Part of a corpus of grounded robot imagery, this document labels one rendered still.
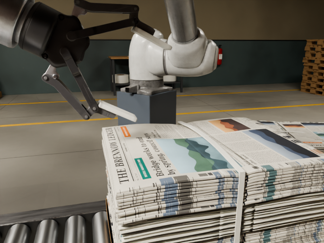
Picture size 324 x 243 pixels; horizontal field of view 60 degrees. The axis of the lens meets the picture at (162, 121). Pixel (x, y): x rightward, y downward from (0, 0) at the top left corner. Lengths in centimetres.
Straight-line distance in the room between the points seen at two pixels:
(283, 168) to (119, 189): 25
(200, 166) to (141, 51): 85
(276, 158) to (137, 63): 86
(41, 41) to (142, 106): 82
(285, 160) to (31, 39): 43
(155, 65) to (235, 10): 748
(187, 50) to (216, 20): 724
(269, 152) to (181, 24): 66
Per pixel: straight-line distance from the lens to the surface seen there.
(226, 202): 45
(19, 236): 75
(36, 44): 45
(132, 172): 43
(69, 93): 48
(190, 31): 109
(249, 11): 885
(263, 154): 52
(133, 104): 126
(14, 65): 768
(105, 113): 49
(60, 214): 79
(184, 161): 46
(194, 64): 116
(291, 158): 52
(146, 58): 122
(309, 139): 133
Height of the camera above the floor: 121
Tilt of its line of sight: 16 degrees down
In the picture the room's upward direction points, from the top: straight up
